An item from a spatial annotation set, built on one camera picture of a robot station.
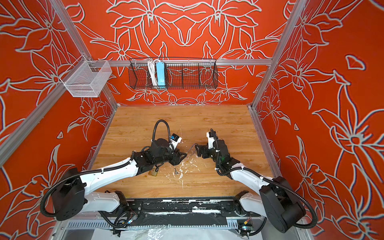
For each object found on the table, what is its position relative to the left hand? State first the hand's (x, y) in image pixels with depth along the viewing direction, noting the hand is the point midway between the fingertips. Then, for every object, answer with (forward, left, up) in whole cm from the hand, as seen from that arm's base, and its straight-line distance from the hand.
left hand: (183, 151), depth 79 cm
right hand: (+6, -9, -3) cm, 11 cm away
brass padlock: (-8, +17, -12) cm, 23 cm away
